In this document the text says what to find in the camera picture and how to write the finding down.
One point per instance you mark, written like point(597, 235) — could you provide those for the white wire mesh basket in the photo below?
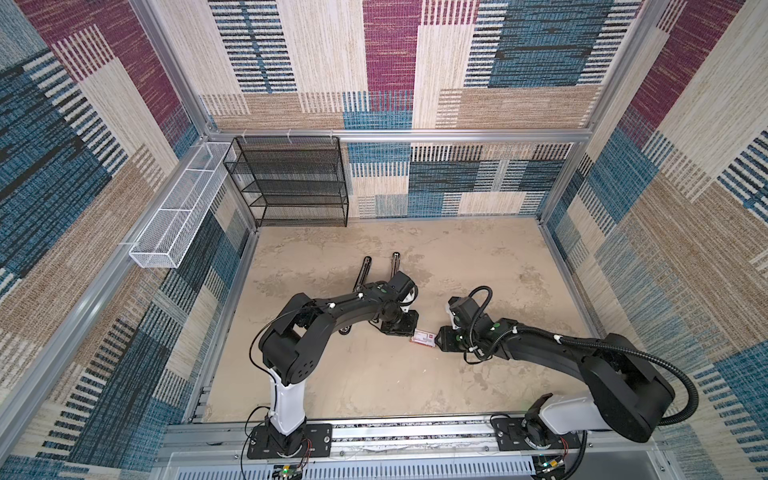
point(166, 239)

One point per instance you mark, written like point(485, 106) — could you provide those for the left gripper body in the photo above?
point(405, 325)

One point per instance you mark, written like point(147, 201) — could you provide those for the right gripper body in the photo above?
point(454, 340)

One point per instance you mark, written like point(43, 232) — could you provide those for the black stapler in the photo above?
point(378, 273)

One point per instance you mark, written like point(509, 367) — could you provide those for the red white staple box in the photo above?
point(423, 338)

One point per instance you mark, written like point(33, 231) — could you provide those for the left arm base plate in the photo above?
point(313, 439)

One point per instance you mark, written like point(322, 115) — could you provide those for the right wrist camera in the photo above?
point(451, 308)

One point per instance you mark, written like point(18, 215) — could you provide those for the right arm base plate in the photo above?
point(513, 433)

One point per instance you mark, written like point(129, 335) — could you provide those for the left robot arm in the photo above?
point(294, 342)

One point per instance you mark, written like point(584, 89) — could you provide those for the black wire shelf rack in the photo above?
point(290, 181)

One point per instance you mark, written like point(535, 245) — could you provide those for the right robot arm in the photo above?
point(624, 392)

